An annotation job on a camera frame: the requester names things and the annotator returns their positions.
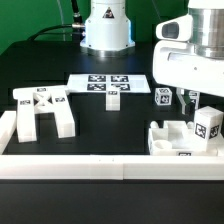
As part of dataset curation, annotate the white U-shaped fence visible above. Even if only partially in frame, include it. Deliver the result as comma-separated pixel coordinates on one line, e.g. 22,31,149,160
0,111,224,180

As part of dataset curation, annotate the white nut cube left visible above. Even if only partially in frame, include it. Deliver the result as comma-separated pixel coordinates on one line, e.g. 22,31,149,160
155,88,172,106

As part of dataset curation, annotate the white chair seat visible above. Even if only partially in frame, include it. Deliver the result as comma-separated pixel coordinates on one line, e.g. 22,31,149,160
148,120,224,157

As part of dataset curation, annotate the white nut cube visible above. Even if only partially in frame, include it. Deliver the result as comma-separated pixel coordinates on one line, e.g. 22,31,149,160
188,90,200,109
155,88,172,106

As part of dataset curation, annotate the black cable with connector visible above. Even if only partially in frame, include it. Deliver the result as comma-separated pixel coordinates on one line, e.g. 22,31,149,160
27,22,87,42

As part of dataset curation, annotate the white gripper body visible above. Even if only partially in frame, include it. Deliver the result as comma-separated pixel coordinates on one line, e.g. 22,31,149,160
152,0,224,97

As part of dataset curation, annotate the white chair back frame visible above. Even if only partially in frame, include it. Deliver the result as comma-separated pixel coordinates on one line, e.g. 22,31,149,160
13,85,76,142

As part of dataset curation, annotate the white nut cube right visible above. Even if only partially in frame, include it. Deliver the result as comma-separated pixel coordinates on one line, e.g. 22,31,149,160
188,90,200,109

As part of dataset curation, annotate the black upright cable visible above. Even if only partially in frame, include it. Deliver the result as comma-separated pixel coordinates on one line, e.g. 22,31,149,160
70,0,83,24

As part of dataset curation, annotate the white marker base plate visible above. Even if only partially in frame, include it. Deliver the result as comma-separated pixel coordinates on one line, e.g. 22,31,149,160
67,74,151,93

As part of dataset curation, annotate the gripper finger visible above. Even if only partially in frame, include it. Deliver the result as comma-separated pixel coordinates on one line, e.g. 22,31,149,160
176,88,194,115

